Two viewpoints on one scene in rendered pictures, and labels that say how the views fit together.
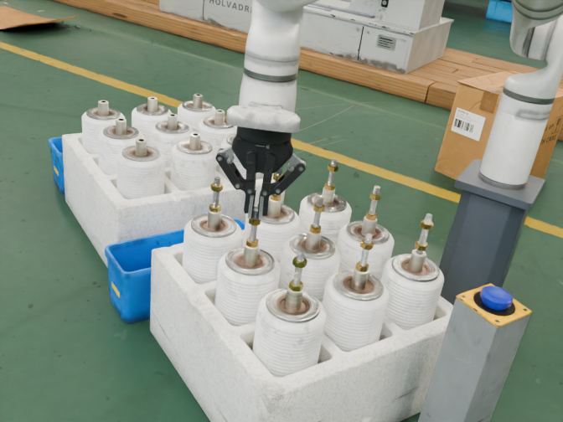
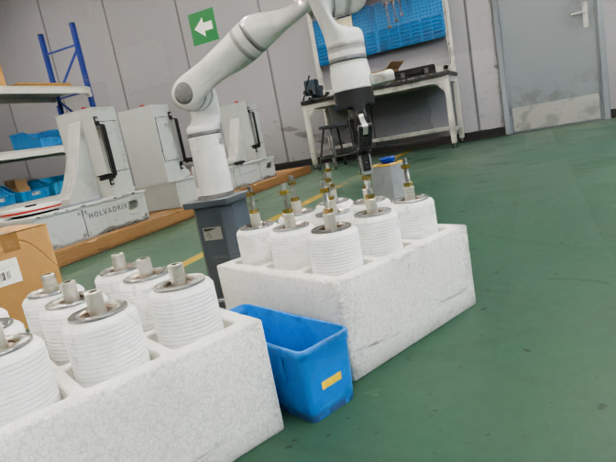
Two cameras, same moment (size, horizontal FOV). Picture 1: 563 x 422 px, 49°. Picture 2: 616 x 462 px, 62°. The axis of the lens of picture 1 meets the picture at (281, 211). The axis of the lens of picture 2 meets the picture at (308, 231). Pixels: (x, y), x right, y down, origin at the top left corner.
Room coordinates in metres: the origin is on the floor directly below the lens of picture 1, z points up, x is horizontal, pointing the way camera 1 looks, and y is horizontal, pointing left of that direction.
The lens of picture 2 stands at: (0.97, 1.03, 0.43)
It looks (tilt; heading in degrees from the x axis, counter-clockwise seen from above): 11 degrees down; 267
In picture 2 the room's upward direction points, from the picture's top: 11 degrees counter-clockwise
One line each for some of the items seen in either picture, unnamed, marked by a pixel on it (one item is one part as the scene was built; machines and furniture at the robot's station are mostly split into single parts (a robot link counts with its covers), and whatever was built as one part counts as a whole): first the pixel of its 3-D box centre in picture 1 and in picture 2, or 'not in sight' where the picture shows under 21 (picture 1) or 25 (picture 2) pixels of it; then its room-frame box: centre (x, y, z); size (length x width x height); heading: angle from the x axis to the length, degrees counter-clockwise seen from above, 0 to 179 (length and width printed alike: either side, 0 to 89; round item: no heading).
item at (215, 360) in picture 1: (299, 325); (345, 284); (0.86, -0.06, 0.09); 0.39 x 0.39 x 0.18; 37
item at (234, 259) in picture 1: (250, 261); (372, 213); (0.79, 0.04, 0.25); 0.08 x 0.08 x 0.01
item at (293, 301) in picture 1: (294, 297); (409, 193); (0.69, -0.03, 0.26); 0.02 x 0.02 x 0.03
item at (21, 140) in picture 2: not in sight; (38, 139); (3.52, -5.21, 0.90); 0.50 x 0.38 x 0.21; 151
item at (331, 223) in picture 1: (319, 244); (265, 266); (1.02, -0.08, 0.16); 0.10 x 0.10 x 0.18
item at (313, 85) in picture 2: not in sight; (313, 88); (0.36, -4.73, 0.87); 0.41 x 0.17 x 0.25; 62
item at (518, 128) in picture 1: (513, 139); (211, 166); (1.13, -0.42, 0.39); 0.09 x 0.09 x 0.17; 62
